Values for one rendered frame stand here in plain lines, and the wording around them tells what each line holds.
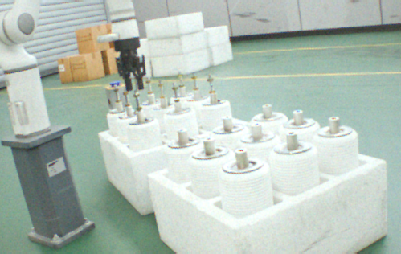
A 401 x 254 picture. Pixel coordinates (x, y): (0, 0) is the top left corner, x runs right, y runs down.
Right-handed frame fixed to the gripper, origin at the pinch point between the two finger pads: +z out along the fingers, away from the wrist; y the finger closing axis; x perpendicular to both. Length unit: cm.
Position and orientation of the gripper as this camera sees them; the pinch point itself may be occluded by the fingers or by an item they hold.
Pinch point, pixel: (133, 87)
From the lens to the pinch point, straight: 129.9
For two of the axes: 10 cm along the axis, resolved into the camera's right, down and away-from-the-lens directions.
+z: 1.5, 9.6, 2.3
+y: -5.9, -1.0, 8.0
